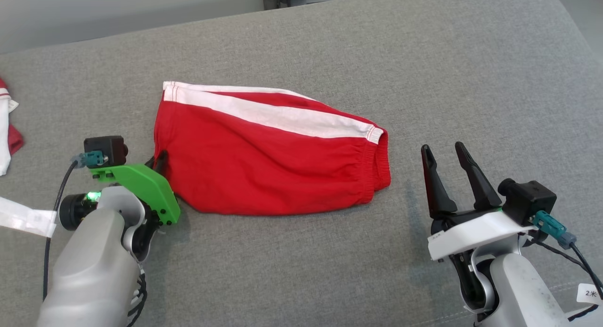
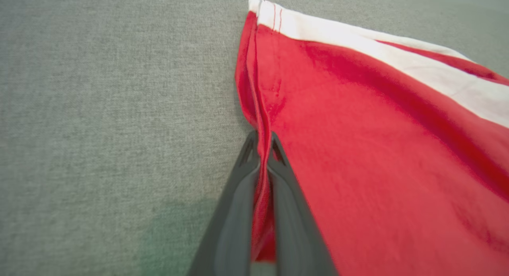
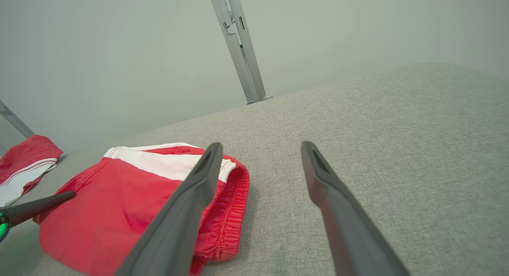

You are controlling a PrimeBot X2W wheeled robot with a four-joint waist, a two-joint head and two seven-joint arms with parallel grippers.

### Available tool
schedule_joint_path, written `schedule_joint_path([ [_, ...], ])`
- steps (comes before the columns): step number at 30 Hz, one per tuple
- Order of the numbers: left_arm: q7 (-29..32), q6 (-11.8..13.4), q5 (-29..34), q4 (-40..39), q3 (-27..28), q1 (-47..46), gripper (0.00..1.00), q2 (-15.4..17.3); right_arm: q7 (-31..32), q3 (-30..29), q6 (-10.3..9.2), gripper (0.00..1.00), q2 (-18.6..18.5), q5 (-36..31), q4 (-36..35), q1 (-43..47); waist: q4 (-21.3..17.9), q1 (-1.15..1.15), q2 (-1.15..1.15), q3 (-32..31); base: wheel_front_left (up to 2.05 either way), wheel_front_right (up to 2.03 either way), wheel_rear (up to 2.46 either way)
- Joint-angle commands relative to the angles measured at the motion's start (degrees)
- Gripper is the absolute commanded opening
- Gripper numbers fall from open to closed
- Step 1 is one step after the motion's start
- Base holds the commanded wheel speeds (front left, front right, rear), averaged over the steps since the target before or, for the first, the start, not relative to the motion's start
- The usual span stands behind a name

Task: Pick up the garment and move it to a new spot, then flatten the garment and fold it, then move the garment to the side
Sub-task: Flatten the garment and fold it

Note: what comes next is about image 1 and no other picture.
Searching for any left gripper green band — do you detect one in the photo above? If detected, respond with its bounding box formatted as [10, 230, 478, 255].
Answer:
[85, 150, 181, 226]

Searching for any small white printed tag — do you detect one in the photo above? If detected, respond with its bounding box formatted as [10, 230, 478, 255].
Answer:
[577, 283, 603, 305]

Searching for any red white basketball jersey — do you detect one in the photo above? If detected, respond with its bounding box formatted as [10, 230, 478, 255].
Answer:
[0, 77, 24, 177]

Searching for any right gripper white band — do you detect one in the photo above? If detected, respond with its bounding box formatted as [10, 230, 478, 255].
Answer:
[421, 141, 538, 262]

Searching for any right camera cable teal plug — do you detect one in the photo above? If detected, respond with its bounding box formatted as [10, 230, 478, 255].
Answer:
[532, 211, 603, 302]

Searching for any red shorts white stripe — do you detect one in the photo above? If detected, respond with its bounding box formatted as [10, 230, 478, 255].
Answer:
[153, 81, 391, 217]

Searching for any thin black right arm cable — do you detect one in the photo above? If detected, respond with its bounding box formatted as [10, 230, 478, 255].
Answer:
[521, 237, 603, 322]

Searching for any black coiled left arm cable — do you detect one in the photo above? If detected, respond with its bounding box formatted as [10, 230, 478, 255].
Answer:
[126, 266, 147, 327]

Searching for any left camera cable teal plug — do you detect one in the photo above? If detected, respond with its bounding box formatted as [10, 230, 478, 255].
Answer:
[42, 150, 105, 302]

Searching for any long white paper tag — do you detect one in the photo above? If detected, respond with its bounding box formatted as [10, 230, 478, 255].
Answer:
[0, 196, 57, 238]

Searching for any camera cable teal plug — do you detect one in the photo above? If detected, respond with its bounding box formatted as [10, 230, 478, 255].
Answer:
[532, 211, 603, 302]
[42, 150, 105, 302]

